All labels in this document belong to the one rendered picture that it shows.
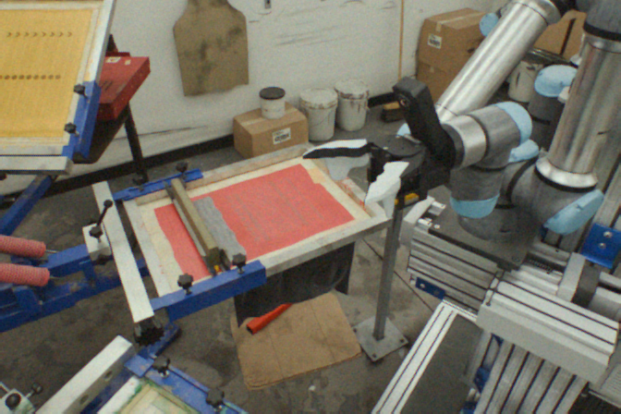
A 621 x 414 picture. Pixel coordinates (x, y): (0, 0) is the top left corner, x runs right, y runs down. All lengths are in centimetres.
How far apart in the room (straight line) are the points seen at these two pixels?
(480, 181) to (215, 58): 292
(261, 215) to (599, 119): 110
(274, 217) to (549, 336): 93
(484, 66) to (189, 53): 275
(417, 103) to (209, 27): 293
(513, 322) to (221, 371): 157
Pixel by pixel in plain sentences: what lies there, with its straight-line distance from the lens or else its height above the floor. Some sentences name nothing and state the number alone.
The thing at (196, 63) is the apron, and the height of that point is 79.
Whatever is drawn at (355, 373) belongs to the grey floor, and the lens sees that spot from 237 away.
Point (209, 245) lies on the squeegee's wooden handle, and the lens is 141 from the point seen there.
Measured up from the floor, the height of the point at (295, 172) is 96.
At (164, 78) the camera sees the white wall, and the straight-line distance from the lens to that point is 352.
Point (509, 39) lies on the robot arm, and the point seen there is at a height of 175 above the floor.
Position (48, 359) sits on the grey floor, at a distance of 272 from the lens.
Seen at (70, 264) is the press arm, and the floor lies 103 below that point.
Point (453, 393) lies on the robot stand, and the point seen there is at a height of 21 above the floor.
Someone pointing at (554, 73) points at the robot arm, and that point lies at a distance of 156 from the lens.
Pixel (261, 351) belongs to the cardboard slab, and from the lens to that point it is 241.
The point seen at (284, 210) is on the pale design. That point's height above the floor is 96.
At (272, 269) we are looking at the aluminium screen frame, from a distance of 143.
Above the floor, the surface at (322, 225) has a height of 96.
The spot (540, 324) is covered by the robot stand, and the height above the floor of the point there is 117.
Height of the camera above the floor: 201
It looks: 35 degrees down
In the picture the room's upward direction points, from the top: straight up
